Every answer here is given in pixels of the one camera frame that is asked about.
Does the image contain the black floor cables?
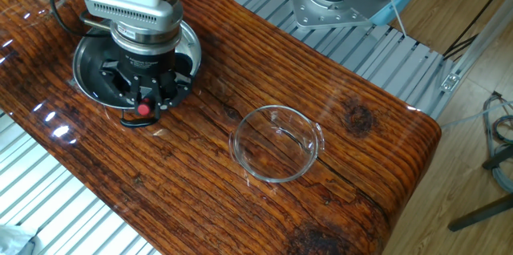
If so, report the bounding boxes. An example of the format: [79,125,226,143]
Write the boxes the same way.
[442,0,513,62]

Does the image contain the dark furniture leg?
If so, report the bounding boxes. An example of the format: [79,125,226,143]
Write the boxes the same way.
[482,144,513,171]
[447,193,513,233]

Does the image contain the white zip tie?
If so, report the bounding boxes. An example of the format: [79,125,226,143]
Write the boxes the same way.
[385,0,407,38]

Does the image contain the aluminium frame post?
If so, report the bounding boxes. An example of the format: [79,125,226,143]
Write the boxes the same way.
[440,0,513,94]

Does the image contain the steel pan with black handles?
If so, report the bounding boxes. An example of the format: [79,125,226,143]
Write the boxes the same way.
[72,20,203,128]

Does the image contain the white plastic bag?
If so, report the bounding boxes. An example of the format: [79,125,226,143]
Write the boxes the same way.
[0,224,39,255]

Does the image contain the clear glass bowl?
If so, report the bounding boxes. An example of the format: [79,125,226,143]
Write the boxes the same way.
[228,104,325,184]

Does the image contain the thin white cable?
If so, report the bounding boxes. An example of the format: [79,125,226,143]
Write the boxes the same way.
[439,100,513,128]

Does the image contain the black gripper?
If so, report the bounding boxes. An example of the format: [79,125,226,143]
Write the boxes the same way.
[99,47,194,111]

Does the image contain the glossy wood grain table mat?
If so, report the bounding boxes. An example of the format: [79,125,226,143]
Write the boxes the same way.
[0,0,442,255]

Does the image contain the grey coiled cable bundle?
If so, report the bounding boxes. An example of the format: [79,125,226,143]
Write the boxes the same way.
[483,91,513,194]

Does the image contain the black ladle with red accents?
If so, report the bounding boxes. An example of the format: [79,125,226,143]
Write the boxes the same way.
[134,52,196,119]

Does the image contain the black gripper cable bundle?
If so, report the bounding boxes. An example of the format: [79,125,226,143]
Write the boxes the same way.
[50,0,210,38]

